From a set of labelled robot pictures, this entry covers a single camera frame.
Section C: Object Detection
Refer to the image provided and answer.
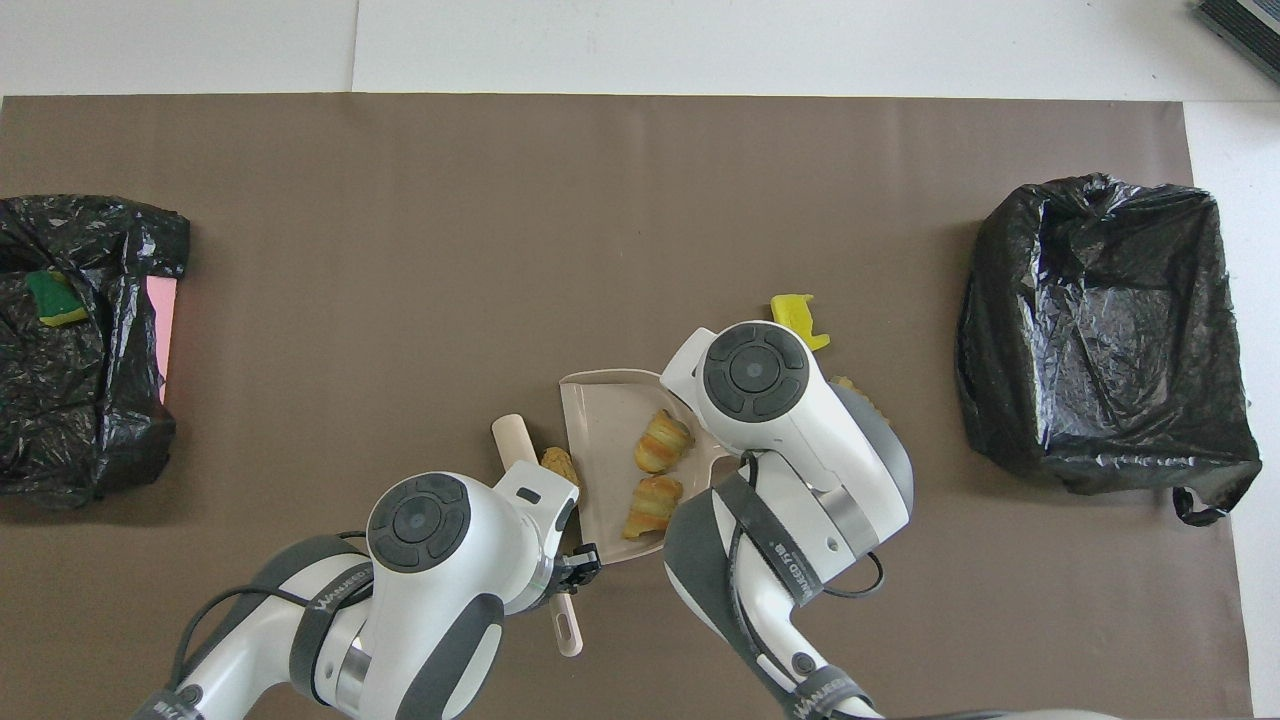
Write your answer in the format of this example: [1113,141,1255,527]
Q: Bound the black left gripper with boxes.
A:
[556,543,603,593]

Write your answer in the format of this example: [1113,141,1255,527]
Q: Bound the pale toy croissant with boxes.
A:
[622,474,685,541]

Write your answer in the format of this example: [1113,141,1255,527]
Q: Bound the brown toy bread loaf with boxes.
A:
[540,446,581,491]

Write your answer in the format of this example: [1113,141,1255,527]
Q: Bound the beige plastic dustpan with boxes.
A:
[558,368,736,566]

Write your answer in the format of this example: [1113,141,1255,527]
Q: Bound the beige hand brush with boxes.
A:
[491,413,584,658]

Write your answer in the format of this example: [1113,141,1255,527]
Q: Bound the yellow foam piece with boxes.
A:
[770,293,832,353]

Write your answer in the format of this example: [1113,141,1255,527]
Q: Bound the pink plastic bin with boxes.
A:
[146,276,179,406]

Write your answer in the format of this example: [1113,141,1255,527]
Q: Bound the black plastic trash bag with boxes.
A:
[955,173,1263,528]
[0,194,191,508]

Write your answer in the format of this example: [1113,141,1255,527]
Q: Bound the brown paper table mat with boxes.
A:
[0,94,1253,720]

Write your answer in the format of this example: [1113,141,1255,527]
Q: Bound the green yellow sponge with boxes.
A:
[25,270,89,328]

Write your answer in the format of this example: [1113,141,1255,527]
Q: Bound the dark ribbed device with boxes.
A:
[1195,0,1280,86]

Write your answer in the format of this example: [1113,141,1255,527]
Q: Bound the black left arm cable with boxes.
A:
[168,530,376,701]

